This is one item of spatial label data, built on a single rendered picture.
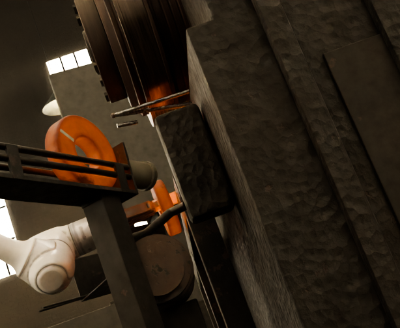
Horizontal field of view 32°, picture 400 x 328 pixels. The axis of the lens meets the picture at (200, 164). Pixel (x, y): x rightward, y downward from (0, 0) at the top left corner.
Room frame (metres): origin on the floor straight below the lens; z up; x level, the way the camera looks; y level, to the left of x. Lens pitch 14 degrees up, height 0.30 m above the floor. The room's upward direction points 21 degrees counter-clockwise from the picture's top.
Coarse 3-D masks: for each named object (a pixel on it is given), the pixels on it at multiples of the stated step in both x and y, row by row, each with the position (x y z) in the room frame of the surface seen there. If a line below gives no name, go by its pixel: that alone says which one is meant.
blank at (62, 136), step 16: (64, 128) 1.18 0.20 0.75; (80, 128) 1.21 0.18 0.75; (96, 128) 1.26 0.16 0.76; (48, 144) 1.16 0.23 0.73; (64, 144) 1.16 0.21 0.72; (80, 144) 1.24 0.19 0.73; (96, 144) 1.24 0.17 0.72; (48, 160) 1.16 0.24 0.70; (112, 160) 1.27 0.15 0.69; (64, 176) 1.17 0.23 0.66; (80, 176) 1.18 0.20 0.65; (96, 176) 1.21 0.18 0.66
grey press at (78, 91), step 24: (72, 72) 4.23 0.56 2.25; (72, 96) 4.22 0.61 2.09; (96, 96) 4.25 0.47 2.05; (96, 120) 4.24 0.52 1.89; (120, 120) 4.27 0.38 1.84; (144, 120) 4.30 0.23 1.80; (144, 144) 4.29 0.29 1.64; (168, 168) 4.31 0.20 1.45; (144, 192) 4.27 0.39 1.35; (168, 192) 4.30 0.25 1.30
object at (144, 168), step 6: (132, 162) 1.30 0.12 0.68; (138, 162) 1.32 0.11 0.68; (144, 162) 1.35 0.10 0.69; (150, 162) 1.36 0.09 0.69; (132, 168) 1.29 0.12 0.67; (138, 168) 1.31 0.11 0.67; (144, 168) 1.32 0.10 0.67; (150, 168) 1.34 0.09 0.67; (138, 174) 1.31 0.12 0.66; (144, 174) 1.32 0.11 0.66; (150, 174) 1.34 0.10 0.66; (156, 174) 1.35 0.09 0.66; (138, 180) 1.32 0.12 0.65; (144, 180) 1.33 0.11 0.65; (150, 180) 1.35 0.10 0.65; (156, 180) 1.36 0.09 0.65; (138, 186) 1.33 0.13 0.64; (144, 186) 1.35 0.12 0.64; (150, 186) 1.35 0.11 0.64
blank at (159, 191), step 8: (160, 184) 1.80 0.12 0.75; (152, 192) 1.84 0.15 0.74; (160, 192) 1.79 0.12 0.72; (160, 200) 1.78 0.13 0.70; (168, 200) 1.78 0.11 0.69; (160, 208) 1.81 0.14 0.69; (168, 208) 1.79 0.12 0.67; (176, 216) 1.80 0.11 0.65; (168, 224) 1.80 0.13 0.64; (176, 224) 1.81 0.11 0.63; (168, 232) 1.88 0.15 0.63; (176, 232) 1.84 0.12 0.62
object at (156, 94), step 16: (112, 0) 1.47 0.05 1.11; (128, 0) 1.48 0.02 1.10; (128, 16) 1.48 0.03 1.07; (144, 16) 1.49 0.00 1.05; (128, 32) 1.48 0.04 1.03; (144, 32) 1.50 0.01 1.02; (144, 48) 1.52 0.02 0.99; (144, 64) 1.54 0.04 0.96; (160, 64) 1.55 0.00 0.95; (144, 80) 1.55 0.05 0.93; (160, 80) 1.58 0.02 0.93; (160, 96) 1.62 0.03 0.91; (160, 112) 1.68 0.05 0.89
